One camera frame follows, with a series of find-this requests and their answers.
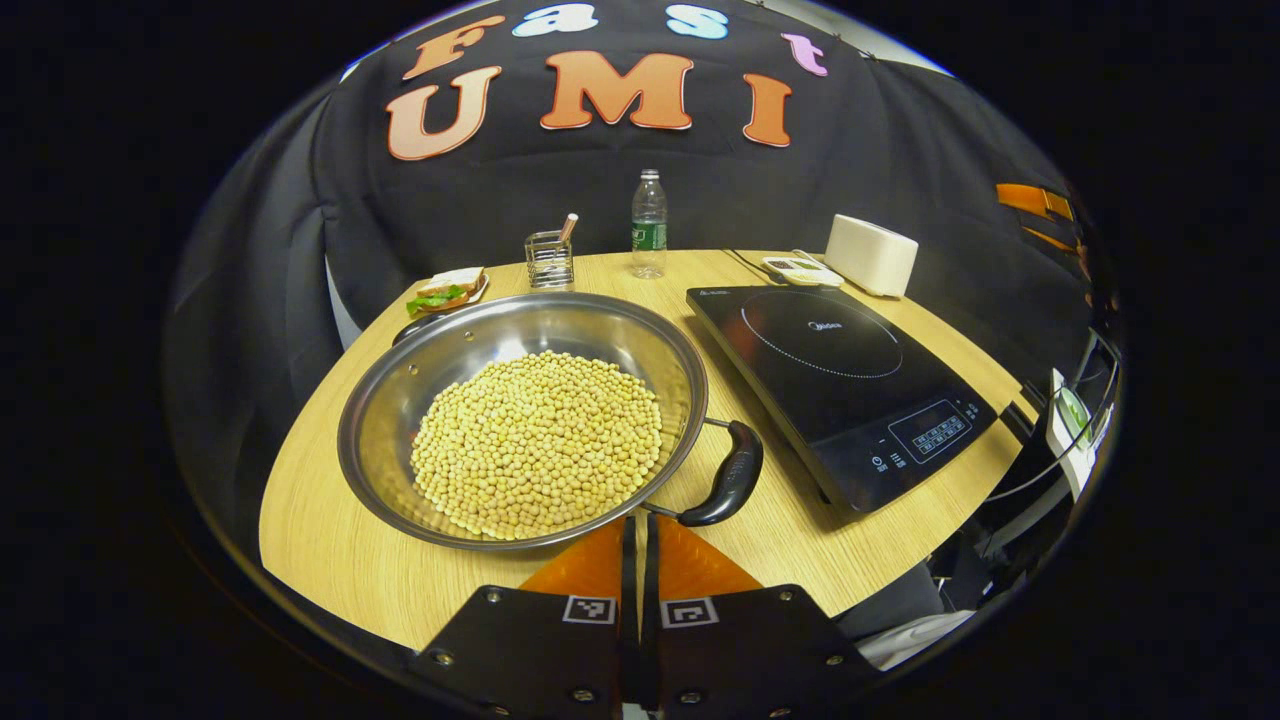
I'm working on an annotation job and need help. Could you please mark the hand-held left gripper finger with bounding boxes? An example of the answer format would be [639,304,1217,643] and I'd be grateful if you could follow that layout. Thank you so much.
[640,513,881,720]
[415,513,641,716]

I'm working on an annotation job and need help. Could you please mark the pile of yellow soybeans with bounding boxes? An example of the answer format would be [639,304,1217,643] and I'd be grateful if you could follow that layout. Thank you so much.
[410,350,664,542]

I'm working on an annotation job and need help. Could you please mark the black induction cooktop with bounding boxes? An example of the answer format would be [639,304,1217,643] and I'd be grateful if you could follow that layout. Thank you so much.
[686,285,999,514]

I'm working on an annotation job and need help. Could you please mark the steel pot with black handles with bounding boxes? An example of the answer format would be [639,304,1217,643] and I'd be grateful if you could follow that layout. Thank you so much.
[337,292,765,552]

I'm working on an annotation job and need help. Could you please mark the white toaster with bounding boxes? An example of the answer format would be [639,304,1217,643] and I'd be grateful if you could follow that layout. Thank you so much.
[824,214,919,298]

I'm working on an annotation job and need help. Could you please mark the white device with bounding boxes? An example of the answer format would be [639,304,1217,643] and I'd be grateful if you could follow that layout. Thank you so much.
[1043,368,1106,501]

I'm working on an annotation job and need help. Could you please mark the black backdrop cloth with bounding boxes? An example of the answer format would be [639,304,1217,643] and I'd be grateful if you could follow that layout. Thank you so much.
[165,0,1096,561]

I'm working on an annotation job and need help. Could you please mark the clear plastic water bottle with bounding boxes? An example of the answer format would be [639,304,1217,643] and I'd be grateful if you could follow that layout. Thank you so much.
[631,169,668,280]

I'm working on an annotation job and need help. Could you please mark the sandwich on white plate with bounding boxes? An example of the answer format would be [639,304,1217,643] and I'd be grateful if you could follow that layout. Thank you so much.
[405,266,490,317]

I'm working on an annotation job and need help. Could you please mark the metal wire utensil holder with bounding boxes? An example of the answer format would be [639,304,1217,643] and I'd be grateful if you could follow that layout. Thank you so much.
[524,230,575,290]

